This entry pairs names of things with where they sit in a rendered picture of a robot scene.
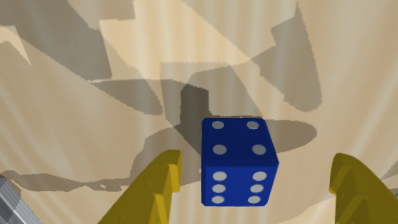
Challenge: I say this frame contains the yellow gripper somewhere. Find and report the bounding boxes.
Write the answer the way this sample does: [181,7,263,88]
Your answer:
[98,150,398,224]

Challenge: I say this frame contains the blue die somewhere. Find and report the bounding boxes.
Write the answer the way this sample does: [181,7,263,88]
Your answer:
[201,118,279,207]

